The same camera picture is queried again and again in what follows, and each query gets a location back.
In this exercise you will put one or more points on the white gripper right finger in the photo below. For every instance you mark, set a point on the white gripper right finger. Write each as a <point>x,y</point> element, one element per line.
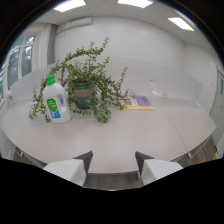
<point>156,168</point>

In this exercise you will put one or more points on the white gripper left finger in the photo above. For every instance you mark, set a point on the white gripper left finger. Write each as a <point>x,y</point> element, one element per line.
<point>71,168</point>

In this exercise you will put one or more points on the white detergent bottle green cap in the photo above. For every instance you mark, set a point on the white detergent bottle green cap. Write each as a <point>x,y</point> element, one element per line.
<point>56,105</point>

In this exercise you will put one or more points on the clear plastic bottle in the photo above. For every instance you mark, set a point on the clear plastic bottle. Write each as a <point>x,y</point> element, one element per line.
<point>153,87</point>

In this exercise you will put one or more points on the yellow purple book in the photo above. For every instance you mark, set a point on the yellow purple book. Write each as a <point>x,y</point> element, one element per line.
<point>137,101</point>

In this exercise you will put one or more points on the green plant pot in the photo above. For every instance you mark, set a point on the green plant pot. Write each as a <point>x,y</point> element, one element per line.
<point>83,95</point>

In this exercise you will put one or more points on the white desk divider panel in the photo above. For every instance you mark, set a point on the white desk divider panel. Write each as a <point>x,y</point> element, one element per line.
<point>178,85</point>
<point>26,86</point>

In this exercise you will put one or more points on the green leafy potted plant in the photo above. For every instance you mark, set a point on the green leafy potted plant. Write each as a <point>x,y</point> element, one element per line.
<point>88,71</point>

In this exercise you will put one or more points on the grey curtain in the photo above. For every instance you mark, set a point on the grey curtain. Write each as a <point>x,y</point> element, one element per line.
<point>52,43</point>

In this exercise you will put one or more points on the rectangular ceiling light panel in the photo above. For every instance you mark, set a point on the rectangular ceiling light panel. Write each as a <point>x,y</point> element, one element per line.
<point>135,3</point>
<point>69,5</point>
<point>181,23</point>

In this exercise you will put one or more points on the window with white frame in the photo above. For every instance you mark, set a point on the window with white frame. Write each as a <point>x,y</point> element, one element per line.
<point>18,61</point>

